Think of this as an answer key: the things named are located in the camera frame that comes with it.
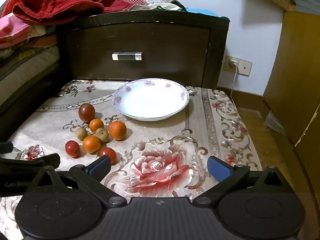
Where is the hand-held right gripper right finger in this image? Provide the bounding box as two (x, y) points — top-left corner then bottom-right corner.
(192, 156), (299, 209)

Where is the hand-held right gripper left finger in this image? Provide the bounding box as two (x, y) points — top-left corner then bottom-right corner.
(24, 154), (127, 208)

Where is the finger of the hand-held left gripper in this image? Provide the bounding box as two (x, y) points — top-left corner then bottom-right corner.
(0, 154), (61, 173)
(0, 141), (14, 154)

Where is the orange tangerine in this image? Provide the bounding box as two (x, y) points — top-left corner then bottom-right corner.
(83, 135), (101, 154)
(109, 121), (127, 141)
(89, 118), (104, 133)

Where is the brown longan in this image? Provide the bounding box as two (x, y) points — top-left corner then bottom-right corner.
(76, 127), (88, 141)
(95, 128), (110, 143)

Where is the dark red tomato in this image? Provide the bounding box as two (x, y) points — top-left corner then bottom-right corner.
(78, 103), (96, 123)

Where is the white floral rimmed plate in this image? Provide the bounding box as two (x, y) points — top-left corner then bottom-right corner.
(112, 78), (190, 122)

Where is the floral embroidered cloth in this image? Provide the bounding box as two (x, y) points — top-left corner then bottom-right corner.
(0, 79), (264, 240)

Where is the pink printed bedding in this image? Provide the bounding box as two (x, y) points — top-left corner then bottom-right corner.
(0, 14), (32, 50)

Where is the wooden wardrobe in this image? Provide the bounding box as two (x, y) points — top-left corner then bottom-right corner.
(262, 11), (320, 180)

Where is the red fleece blanket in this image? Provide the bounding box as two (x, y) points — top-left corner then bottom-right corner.
(1, 0), (104, 25)

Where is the blue cloth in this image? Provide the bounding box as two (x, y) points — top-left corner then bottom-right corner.
(185, 6), (229, 20)

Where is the red cloth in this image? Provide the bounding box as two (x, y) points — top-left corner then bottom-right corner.
(100, 0), (133, 13)

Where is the white cloth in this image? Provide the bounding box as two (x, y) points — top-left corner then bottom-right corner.
(130, 0), (185, 12)

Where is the wall socket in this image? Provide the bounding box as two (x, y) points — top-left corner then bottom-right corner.
(224, 56), (251, 76)

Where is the white plug with cable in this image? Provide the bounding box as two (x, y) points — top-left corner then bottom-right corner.
(229, 59), (240, 103)

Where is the clear drawer handle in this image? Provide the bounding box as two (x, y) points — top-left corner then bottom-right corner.
(112, 52), (143, 61)

